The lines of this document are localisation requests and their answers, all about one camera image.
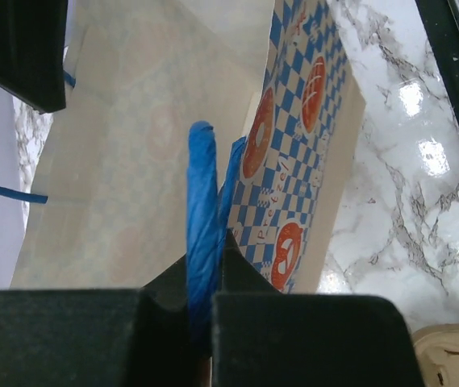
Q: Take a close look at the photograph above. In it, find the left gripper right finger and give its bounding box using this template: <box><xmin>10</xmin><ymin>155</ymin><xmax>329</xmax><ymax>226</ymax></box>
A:
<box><xmin>211</xmin><ymin>235</ymin><xmax>424</xmax><ymax>386</ymax></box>

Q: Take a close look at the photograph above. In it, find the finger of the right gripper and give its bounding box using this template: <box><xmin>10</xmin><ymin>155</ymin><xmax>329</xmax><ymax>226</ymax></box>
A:
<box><xmin>0</xmin><ymin>0</ymin><xmax>68</xmax><ymax>113</ymax></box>

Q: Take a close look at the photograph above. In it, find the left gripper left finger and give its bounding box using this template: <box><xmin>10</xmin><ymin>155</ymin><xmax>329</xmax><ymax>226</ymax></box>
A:
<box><xmin>0</xmin><ymin>260</ymin><xmax>191</xmax><ymax>386</ymax></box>

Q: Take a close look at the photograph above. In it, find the blue checkered paper bag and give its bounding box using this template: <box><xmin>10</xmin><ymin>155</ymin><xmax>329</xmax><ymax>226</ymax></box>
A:
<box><xmin>0</xmin><ymin>0</ymin><xmax>367</xmax><ymax>347</ymax></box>

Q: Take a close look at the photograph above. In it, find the cardboard cup carrier tray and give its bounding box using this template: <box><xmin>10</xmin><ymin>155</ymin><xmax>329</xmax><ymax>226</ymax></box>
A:
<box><xmin>411</xmin><ymin>323</ymin><xmax>459</xmax><ymax>387</ymax></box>

